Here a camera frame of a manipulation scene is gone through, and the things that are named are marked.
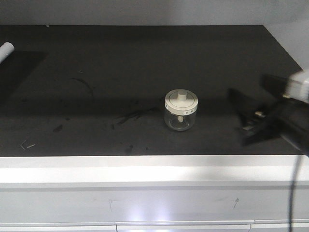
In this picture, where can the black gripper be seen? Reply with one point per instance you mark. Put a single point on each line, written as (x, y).
(292, 116)

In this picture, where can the glass jar with cream lid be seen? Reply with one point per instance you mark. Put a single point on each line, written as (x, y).
(180, 109)

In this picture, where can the white rolled paper tube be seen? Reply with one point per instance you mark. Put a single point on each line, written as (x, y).
(5, 50)

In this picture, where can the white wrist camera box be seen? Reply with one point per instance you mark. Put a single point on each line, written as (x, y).
(297, 86)

